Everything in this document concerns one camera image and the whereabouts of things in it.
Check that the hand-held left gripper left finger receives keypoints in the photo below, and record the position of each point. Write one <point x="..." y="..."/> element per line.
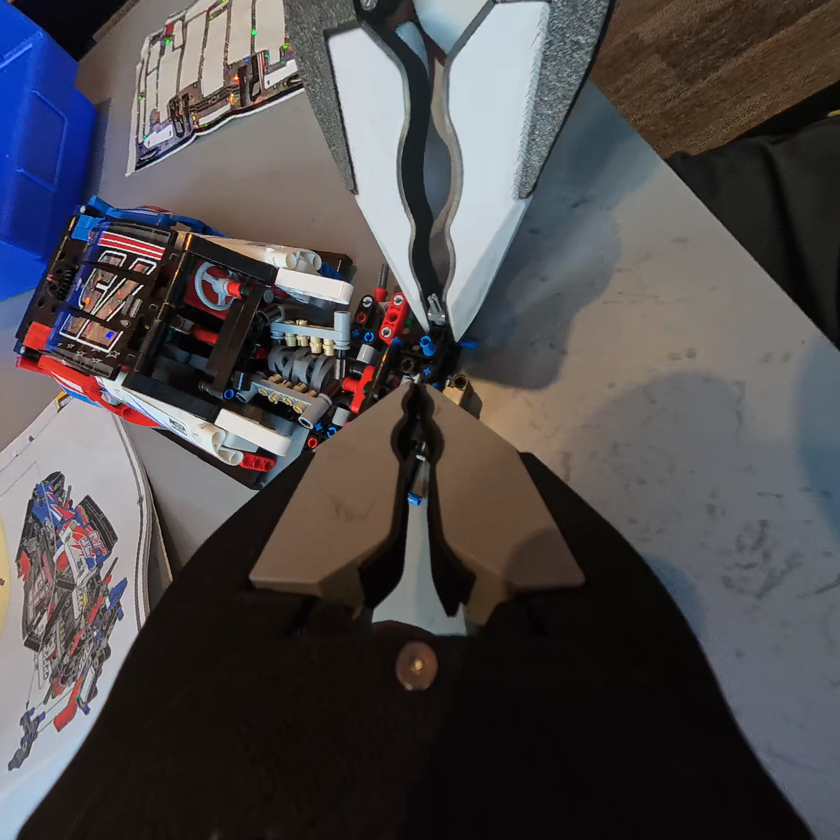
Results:
<point x="328" y="518"/>

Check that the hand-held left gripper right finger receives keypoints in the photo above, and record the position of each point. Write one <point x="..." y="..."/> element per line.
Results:
<point x="505" y="518"/>

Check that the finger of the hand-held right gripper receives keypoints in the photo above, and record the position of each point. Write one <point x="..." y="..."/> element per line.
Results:
<point x="492" y="131"/>
<point x="374" y="131"/>

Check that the black connector with blue pin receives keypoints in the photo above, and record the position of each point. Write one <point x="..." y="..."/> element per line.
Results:
<point x="414" y="498"/>

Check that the toy brick race car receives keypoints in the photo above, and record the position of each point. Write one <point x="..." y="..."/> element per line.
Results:
<point x="197" y="328"/>

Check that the grey desk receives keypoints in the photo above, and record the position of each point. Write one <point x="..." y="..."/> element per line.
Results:
<point x="656" y="459"/>

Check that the holographic sticker sheet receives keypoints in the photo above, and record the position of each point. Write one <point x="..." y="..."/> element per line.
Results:
<point x="197" y="65"/>

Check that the person's black clothing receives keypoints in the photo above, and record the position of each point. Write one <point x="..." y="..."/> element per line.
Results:
<point x="774" y="210"/>

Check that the open building instruction book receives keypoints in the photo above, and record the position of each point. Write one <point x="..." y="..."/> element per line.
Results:
<point x="65" y="590"/>

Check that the blue plastic bin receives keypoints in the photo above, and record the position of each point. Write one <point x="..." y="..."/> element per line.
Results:
<point x="39" y="164"/>

